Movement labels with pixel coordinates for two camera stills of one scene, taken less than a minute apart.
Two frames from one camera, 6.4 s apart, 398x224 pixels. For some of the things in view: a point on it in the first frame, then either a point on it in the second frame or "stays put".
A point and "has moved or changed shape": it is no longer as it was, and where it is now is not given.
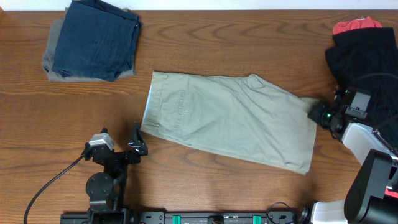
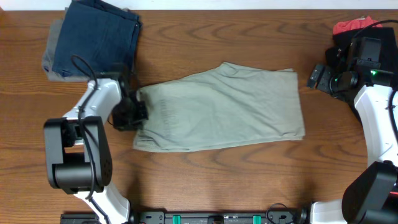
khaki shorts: x=243 y=117 has moved or changed shape
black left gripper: x=119 y=156 to x=140 y=109
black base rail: x=181 y=217 stays put
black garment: x=367 y=59 stays put
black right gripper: x=319 y=114 to x=321 y=79
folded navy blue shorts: x=96 y=40 stays put
